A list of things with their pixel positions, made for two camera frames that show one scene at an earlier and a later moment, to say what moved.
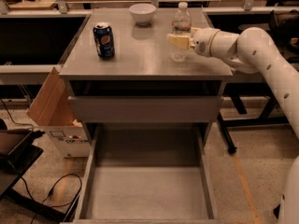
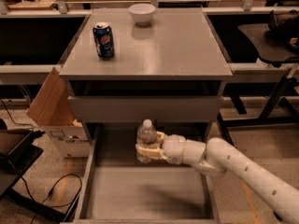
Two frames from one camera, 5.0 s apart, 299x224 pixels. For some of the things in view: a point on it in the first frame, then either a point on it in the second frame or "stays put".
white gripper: [203, 42] → [174, 148]
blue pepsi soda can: [103, 33] stays put
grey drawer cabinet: [126, 84] stays put
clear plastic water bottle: [181, 23] → [146, 134]
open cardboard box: [52, 108] stays put
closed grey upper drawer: [149, 108] stays put
